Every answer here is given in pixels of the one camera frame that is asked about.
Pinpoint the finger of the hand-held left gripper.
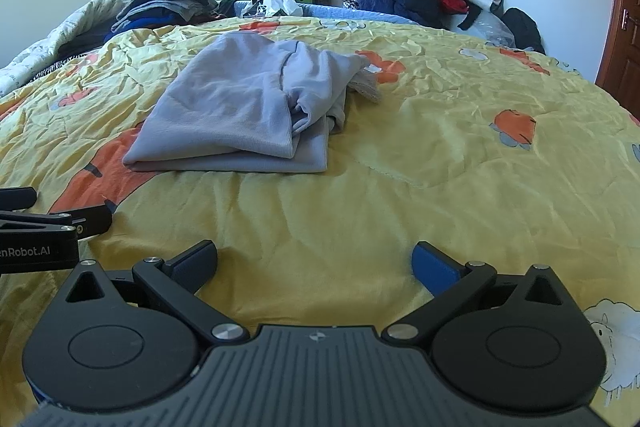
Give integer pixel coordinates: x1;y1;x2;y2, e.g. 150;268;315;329
0;187;39;212
0;202;114;242

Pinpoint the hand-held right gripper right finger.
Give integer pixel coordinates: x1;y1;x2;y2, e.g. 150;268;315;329
382;241;581;349

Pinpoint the blue blanket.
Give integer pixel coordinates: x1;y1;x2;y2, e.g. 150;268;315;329
233;0;422;26

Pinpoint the white plastic bag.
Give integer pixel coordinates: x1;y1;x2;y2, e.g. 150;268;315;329
242;0;304;19

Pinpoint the light grey long-sleeve top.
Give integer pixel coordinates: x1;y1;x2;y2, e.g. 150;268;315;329
122;32;384;174

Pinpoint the white printed quilt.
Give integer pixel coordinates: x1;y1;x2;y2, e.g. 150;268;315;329
0;0;129;96

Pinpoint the zebra striped cloth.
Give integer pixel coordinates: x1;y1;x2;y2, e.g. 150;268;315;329
29;50;101;82

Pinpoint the clear plastic bag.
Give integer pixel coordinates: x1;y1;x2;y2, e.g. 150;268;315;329
457;9;519;48

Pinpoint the wooden door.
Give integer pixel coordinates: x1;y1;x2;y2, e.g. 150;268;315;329
595;0;640;108

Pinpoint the yellow carrot print quilt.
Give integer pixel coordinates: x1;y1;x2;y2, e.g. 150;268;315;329
0;16;640;413

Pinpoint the stack of folded dark clothes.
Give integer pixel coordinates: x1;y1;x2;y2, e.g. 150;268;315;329
110;0;221;33

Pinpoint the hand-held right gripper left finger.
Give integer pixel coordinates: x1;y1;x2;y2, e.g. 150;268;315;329
65;239;251;349

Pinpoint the black backpack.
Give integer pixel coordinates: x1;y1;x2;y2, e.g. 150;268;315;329
499;7;547;56

